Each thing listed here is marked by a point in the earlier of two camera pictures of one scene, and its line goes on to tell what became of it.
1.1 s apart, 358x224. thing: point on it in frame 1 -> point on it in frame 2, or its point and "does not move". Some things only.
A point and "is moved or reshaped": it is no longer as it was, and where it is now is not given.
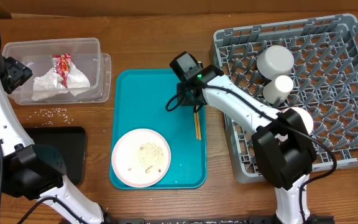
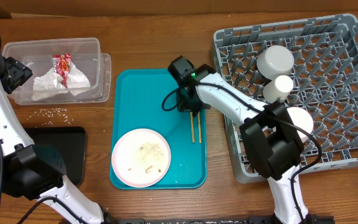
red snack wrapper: (61, 65) does not move
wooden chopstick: (196, 127) is moved or reshaped
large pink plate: (141, 158) does not move
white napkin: (78, 81) does not move
